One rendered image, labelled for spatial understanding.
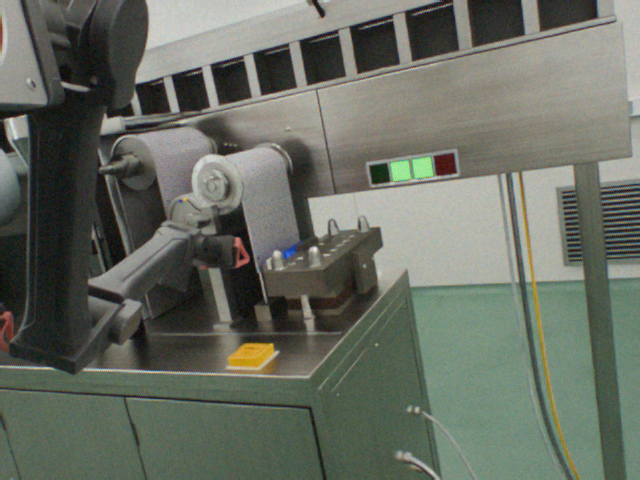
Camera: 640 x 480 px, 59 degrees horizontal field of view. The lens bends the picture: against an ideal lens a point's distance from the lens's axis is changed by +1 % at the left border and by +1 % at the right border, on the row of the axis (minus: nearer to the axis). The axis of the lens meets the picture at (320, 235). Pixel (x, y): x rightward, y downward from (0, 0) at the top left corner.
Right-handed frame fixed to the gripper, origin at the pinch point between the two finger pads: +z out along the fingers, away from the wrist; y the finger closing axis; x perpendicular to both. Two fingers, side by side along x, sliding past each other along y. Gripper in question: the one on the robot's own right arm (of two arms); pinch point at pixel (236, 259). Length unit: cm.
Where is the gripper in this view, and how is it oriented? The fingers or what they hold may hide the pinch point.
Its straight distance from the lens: 131.6
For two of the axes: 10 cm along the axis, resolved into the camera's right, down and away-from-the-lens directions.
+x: 0.6, -9.7, 2.4
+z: 4.5, 2.4, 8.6
